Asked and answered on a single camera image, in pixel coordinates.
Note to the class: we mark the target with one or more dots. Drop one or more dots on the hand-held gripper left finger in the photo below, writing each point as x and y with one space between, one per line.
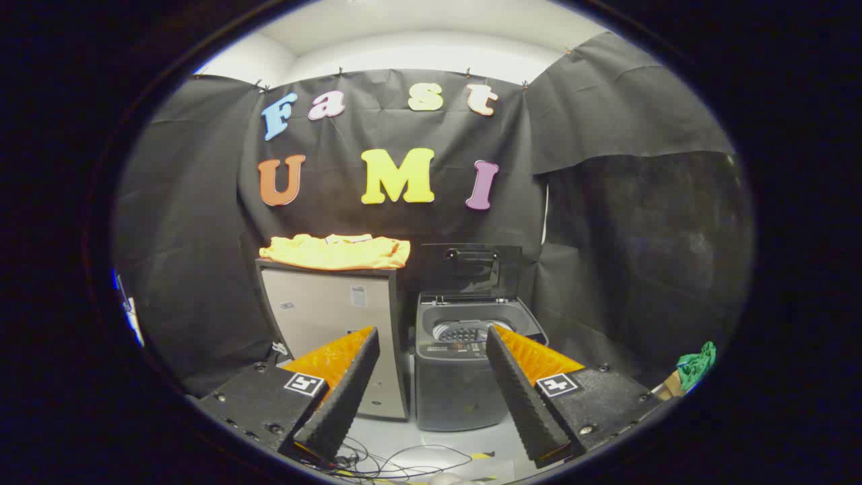
340 397

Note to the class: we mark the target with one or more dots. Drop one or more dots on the grey washing machine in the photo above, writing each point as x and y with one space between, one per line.
451 391

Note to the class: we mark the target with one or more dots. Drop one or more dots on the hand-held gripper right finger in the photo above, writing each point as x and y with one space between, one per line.
522 397

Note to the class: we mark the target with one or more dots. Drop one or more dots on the grey cabinet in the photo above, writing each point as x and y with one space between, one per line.
316 303

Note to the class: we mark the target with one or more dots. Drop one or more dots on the orange polo shirt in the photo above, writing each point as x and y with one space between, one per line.
337 252

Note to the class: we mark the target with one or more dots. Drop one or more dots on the white and blue object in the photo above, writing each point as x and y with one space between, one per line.
131 313

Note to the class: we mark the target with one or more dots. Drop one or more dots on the green cloth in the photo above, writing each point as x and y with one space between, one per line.
697 367

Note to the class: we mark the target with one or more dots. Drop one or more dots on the wooden object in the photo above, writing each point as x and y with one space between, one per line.
670 387

